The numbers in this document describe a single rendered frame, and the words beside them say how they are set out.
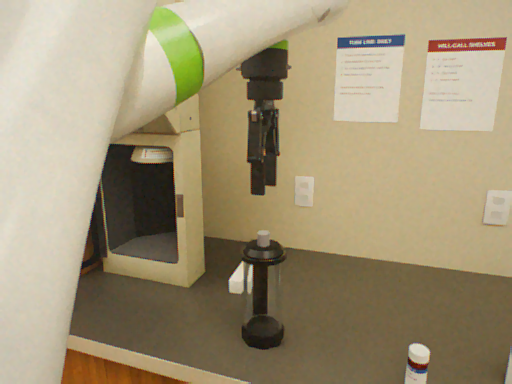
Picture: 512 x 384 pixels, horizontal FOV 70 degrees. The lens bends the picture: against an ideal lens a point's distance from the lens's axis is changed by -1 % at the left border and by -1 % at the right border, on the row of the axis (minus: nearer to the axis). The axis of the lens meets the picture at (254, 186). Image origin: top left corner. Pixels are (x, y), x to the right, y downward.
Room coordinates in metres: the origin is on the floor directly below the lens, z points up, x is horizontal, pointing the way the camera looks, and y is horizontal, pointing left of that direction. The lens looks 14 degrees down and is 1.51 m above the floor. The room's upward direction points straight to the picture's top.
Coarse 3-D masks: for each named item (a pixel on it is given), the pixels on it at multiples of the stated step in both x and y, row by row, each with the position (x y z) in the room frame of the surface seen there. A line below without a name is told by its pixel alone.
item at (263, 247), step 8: (264, 232) 0.77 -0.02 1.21; (256, 240) 0.80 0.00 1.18; (264, 240) 0.76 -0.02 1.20; (272, 240) 0.80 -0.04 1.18; (248, 248) 0.75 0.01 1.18; (256, 248) 0.75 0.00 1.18; (264, 248) 0.75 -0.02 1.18; (272, 248) 0.75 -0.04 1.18; (280, 248) 0.76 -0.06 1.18; (256, 256) 0.73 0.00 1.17; (264, 256) 0.73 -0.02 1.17; (272, 256) 0.73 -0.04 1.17
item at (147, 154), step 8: (136, 152) 1.09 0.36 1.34; (144, 152) 1.07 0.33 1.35; (152, 152) 1.07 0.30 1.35; (160, 152) 1.07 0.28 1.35; (168, 152) 1.08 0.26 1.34; (136, 160) 1.07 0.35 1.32; (144, 160) 1.06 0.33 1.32; (152, 160) 1.06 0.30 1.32; (160, 160) 1.06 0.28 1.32; (168, 160) 1.07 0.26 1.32
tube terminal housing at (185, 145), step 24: (192, 96) 1.07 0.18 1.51; (192, 120) 1.07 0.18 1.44; (144, 144) 1.04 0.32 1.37; (168, 144) 1.02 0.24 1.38; (192, 144) 1.06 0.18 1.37; (192, 168) 1.05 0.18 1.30; (192, 192) 1.05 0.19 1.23; (192, 216) 1.04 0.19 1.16; (192, 240) 1.04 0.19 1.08; (120, 264) 1.08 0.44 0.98; (144, 264) 1.05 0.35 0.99; (168, 264) 1.02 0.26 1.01; (192, 264) 1.03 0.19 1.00
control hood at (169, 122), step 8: (168, 112) 0.95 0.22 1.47; (176, 112) 0.98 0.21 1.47; (160, 120) 0.95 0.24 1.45; (168, 120) 0.95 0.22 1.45; (176, 120) 0.98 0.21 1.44; (144, 128) 1.00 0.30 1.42; (152, 128) 0.99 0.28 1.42; (160, 128) 0.98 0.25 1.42; (168, 128) 0.97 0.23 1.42; (176, 128) 0.98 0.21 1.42
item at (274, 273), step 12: (240, 252) 0.76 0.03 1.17; (252, 264) 0.72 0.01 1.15; (276, 264) 0.73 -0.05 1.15; (252, 276) 0.73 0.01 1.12; (264, 276) 0.73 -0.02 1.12; (276, 276) 0.74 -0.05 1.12; (252, 288) 0.73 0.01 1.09; (264, 288) 0.73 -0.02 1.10; (276, 288) 0.74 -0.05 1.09; (252, 300) 0.73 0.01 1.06; (264, 300) 0.73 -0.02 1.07; (276, 300) 0.74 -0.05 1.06; (252, 312) 0.73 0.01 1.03; (264, 312) 0.73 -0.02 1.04; (276, 312) 0.74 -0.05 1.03; (252, 324) 0.73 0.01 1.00; (264, 324) 0.73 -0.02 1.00; (276, 324) 0.74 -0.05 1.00; (264, 336) 0.73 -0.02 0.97
